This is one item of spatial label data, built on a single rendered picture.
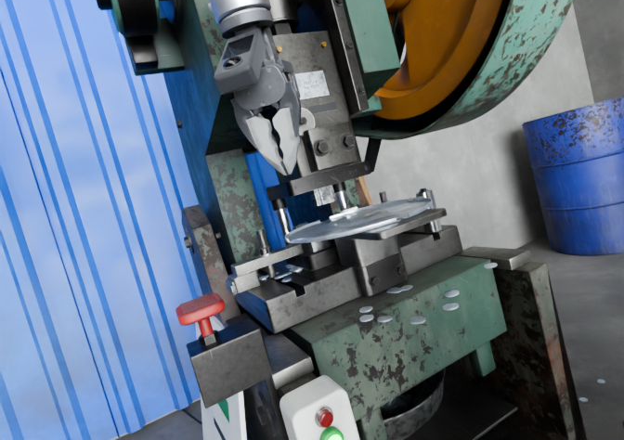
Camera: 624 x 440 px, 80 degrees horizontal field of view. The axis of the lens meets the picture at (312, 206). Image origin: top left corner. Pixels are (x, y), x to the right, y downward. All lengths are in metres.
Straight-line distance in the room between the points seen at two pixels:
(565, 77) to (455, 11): 2.92
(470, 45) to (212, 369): 0.78
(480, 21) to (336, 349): 0.68
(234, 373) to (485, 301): 0.48
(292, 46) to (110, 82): 1.31
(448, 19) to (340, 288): 0.65
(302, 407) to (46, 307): 1.57
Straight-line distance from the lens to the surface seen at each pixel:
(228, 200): 0.95
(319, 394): 0.50
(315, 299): 0.68
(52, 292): 1.93
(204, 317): 0.51
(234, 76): 0.44
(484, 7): 0.89
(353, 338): 0.62
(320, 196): 0.81
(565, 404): 0.91
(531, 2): 0.85
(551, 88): 3.67
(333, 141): 0.74
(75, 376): 2.00
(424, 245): 0.80
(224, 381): 0.54
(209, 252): 1.01
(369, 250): 0.68
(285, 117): 0.51
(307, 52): 0.81
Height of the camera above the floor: 0.88
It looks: 4 degrees down
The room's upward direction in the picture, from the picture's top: 15 degrees counter-clockwise
